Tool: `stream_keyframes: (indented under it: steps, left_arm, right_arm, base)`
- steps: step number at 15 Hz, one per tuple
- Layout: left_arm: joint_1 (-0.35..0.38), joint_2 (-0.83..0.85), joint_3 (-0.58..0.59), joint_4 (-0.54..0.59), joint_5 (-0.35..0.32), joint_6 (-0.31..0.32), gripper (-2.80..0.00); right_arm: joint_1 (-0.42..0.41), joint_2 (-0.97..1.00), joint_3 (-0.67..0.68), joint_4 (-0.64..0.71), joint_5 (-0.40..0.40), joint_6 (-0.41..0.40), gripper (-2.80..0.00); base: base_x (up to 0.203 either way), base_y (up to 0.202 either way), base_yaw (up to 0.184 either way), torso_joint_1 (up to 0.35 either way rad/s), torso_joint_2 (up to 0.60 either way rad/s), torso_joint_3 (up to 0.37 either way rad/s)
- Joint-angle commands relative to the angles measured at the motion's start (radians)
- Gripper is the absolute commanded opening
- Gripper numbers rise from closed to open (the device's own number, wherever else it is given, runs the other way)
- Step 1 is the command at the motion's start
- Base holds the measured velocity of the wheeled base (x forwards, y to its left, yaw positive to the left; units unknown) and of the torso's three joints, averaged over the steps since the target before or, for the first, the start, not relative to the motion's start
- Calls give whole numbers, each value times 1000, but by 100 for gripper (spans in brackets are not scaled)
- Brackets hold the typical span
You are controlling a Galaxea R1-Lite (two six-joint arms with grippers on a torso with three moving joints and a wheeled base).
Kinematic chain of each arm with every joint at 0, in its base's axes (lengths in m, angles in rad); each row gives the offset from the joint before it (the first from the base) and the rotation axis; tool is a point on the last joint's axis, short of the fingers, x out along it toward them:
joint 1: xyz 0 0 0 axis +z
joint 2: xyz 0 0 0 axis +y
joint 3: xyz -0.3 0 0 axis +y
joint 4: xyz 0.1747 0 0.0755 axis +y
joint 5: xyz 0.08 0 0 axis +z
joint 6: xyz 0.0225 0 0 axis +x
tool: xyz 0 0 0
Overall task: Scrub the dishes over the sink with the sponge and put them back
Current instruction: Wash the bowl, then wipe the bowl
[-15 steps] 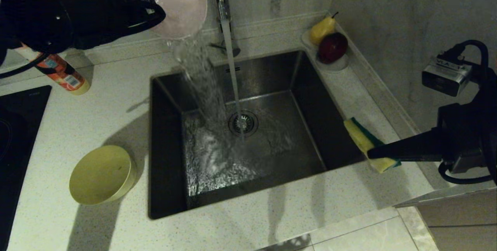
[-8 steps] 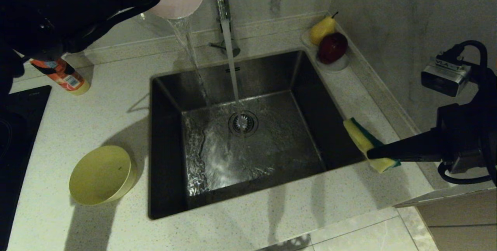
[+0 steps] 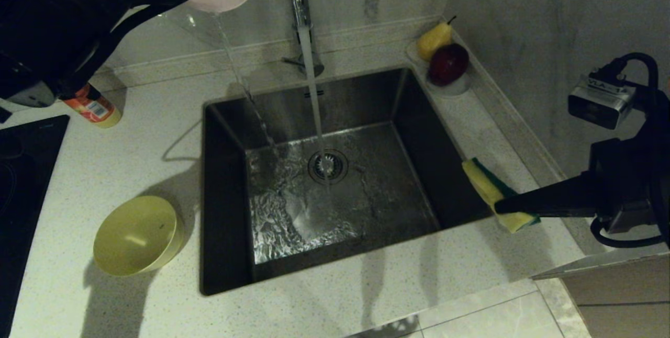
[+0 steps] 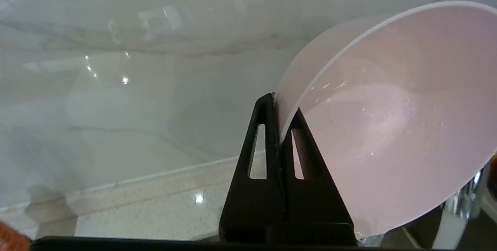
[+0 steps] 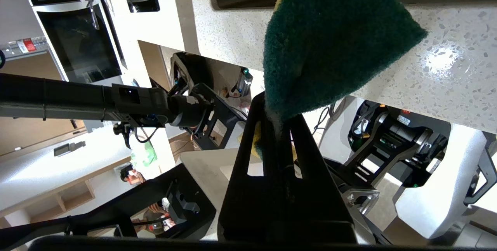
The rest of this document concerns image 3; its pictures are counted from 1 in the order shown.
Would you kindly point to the round metal drain strainer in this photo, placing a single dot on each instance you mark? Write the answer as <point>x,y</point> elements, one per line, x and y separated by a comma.
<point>327,166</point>

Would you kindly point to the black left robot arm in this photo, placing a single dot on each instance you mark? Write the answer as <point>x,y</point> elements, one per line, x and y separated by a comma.
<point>42,24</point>

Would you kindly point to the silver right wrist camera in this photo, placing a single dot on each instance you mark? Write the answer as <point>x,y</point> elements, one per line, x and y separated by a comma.
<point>599,102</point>

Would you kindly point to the yellow pear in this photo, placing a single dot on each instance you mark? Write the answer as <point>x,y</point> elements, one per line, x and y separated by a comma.
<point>433,40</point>

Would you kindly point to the black induction cooktop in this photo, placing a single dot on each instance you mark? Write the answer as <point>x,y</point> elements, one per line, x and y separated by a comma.
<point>21,196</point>

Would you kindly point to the yellow plastic bowl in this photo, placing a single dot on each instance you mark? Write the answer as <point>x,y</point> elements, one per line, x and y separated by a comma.
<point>136,236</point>

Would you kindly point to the orange label dish soap bottle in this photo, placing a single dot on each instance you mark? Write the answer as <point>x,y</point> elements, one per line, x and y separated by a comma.
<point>94,110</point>

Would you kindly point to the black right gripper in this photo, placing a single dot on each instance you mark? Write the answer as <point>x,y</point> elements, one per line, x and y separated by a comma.
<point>633,181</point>

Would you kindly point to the green and yellow sponge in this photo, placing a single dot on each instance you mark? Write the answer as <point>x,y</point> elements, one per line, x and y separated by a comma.
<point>484,183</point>

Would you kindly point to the beige wooden cabinet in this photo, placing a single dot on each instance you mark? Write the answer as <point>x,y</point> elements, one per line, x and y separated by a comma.
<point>623,296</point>

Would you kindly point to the stainless steel sink basin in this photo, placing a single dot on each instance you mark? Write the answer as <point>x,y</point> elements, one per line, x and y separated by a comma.
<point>419,170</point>

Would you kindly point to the dark red apple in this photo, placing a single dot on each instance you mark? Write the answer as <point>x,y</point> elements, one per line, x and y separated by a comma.
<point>448,64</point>

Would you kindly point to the running water stream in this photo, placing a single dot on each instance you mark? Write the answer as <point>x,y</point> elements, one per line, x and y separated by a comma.
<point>313,92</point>

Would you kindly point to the small white dish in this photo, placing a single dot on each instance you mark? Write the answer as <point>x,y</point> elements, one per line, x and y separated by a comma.
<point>454,90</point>

